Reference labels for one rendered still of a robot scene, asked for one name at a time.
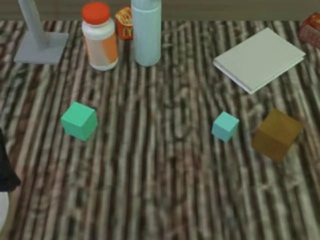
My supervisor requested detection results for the small cyan cube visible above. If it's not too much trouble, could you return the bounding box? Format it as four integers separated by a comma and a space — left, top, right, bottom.
211, 111, 240, 143

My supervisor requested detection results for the green cube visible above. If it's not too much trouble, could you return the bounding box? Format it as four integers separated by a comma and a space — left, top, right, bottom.
60, 101, 98, 143

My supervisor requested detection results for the brown cube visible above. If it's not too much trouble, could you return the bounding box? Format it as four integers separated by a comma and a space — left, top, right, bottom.
251, 107, 304, 164

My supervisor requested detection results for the pale blue cylinder bottle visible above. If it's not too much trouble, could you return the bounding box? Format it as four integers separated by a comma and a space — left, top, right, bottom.
130, 0, 162, 67

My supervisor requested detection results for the white bottle with orange cap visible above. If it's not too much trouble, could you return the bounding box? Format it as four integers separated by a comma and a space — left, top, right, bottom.
81, 2, 119, 72

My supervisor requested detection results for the red french fries box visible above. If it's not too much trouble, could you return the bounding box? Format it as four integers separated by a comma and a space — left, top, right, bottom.
114, 6, 134, 41

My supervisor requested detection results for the white closed book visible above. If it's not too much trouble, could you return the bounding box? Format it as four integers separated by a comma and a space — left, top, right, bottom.
212, 27, 307, 95

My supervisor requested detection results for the grey stand with flat base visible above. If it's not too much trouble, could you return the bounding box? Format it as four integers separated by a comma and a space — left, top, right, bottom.
13, 0, 70, 65

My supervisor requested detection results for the red brown bread loaf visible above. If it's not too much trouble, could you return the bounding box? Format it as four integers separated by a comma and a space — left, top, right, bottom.
296, 12, 320, 49

